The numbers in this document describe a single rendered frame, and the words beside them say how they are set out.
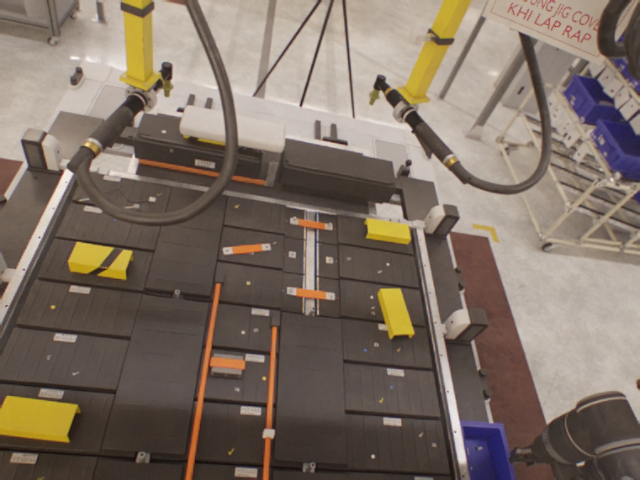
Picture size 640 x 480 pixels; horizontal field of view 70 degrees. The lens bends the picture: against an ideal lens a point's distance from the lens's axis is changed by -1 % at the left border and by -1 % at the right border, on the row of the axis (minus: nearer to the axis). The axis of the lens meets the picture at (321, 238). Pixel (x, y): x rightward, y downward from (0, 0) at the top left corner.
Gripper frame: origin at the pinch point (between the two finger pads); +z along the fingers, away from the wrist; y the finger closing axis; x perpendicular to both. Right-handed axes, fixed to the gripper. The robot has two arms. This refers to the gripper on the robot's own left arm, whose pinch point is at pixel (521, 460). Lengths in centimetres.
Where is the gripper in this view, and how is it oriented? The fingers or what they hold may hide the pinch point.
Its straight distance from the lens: 150.6
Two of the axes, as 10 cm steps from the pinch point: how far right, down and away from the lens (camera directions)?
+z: -2.5, 6.2, 7.5
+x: 0.1, 7.7, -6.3
